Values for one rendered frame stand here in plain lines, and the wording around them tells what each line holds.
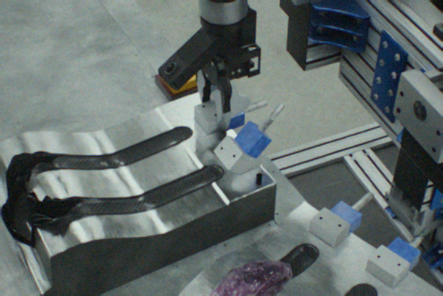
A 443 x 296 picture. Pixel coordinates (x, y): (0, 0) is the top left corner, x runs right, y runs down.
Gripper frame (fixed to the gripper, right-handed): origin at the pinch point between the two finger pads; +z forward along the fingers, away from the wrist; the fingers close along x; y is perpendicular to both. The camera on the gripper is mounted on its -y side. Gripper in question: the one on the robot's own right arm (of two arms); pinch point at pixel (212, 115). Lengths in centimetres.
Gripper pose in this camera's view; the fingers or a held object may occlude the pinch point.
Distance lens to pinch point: 129.6
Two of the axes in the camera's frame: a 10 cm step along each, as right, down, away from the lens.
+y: 8.8, -3.4, 3.4
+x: -4.8, -6.1, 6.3
